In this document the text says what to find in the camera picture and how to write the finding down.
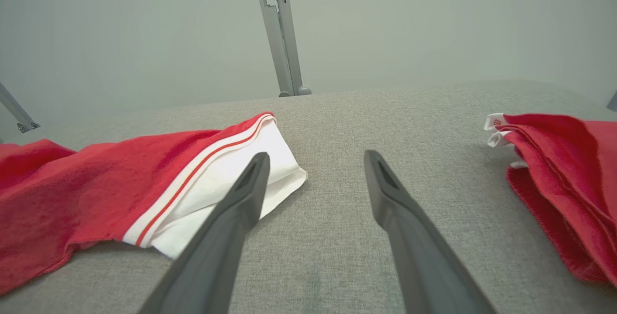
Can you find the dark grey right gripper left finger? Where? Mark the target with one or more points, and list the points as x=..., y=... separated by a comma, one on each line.
x=217, y=256

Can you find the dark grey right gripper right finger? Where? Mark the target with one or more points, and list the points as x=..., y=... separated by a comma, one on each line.
x=424, y=266

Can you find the red white basketball jersey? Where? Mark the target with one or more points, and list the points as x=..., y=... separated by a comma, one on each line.
x=72, y=184

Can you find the red shorts with white stripe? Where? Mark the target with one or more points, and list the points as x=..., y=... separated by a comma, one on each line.
x=569, y=174

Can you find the grey metal frame post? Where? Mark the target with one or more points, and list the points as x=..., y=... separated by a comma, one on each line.
x=282, y=39

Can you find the grey metal frame tube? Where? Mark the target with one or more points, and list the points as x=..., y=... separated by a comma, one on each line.
x=14, y=109

